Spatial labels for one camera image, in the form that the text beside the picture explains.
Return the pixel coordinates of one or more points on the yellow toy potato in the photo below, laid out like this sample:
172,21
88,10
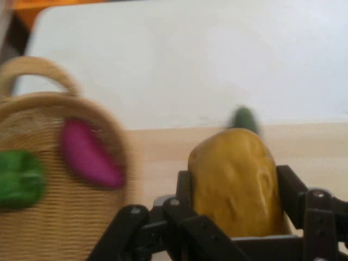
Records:
233,176

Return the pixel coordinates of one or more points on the green toy vegetable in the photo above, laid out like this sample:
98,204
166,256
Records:
19,179

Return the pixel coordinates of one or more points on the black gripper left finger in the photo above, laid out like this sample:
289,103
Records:
174,231

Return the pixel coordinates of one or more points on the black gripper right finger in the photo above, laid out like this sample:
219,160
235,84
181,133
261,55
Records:
318,217

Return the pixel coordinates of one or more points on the purple toy eggplant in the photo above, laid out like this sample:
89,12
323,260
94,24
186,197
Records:
89,155

